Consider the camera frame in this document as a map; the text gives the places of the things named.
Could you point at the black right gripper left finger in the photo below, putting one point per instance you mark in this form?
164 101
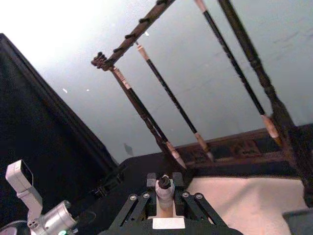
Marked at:
151 186

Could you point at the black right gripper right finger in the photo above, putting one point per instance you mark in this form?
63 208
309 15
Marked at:
178 186

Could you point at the cream felt mat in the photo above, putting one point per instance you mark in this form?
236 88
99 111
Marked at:
244 203

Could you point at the dark carved wooden brush rack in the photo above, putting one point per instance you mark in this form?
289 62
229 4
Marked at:
256 151

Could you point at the black table cloth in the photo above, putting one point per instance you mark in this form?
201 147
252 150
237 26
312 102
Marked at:
139 166

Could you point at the large black case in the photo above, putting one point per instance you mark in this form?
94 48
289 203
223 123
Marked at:
36 122

